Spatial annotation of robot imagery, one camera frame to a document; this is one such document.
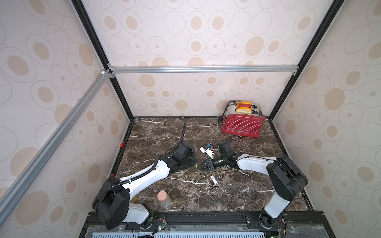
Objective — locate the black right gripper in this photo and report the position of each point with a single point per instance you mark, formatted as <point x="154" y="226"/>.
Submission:
<point x="209" y="163"/>

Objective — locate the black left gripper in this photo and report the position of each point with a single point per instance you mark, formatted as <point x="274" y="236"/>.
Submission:
<point x="194" y="161"/>

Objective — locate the white usb drive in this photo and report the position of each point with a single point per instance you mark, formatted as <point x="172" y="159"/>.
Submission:
<point x="214" y="180"/>

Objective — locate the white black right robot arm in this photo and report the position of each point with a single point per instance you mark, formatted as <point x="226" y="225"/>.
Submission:
<point x="287" y="179"/>

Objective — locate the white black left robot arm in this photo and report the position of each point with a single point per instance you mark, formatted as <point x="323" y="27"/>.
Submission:
<point x="113" y="204"/>

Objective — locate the red polka dot toaster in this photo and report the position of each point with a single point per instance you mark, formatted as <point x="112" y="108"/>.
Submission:
<point x="242" y="118"/>

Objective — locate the cork stoppered glass jar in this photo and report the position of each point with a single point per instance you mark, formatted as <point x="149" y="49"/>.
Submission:
<point x="164" y="199"/>

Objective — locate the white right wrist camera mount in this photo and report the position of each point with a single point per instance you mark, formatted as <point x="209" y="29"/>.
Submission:
<point x="206" y="149"/>

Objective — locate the horizontal aluminium frame bar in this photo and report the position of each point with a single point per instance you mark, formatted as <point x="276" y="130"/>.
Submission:
<point x="205" y="69"/>

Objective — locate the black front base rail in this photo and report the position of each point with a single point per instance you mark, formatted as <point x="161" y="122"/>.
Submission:
<point x="295" y="224"/>

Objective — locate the diagonal aluminium frame bar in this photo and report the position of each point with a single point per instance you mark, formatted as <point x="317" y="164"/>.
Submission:
<point x="38" y="162"/>

